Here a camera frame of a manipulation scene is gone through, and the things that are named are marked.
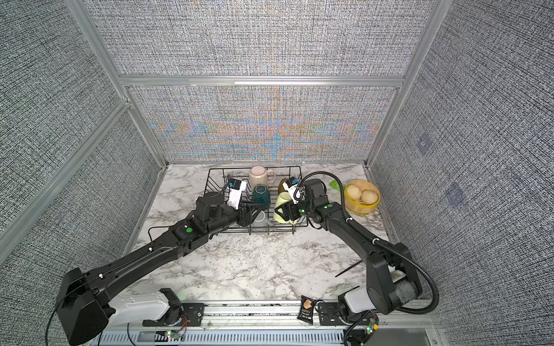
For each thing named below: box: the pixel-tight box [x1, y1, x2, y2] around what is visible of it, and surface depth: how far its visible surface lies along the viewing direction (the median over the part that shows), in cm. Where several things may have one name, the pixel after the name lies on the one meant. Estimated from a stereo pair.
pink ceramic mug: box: [248, 165, 276, 193], surface depth 99 cm
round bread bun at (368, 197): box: [360, 188, 379, 204], surface depth 102 cm
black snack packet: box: [296, 294, 315, 326], surface depth 75 cm
